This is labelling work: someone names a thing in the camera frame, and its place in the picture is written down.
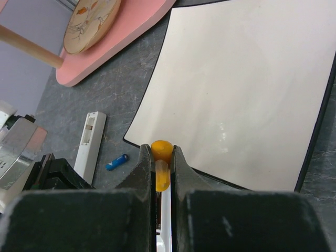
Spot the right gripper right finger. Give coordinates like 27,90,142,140
171,146,330,251

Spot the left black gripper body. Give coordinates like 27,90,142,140
23,153,94,191

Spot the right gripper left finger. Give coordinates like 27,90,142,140
1,144,153,251

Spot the slim white remote control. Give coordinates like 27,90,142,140
73,111,107,184

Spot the wide white remote control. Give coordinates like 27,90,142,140
155,187,172,251

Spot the blue battery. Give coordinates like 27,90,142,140
106,154,129,171

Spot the orange handled screwdriver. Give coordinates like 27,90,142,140
151,140,173,192

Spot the white square plate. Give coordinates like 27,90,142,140
124,1,335,191

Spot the pink three-tier shelf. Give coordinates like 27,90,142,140
1,1,175,87

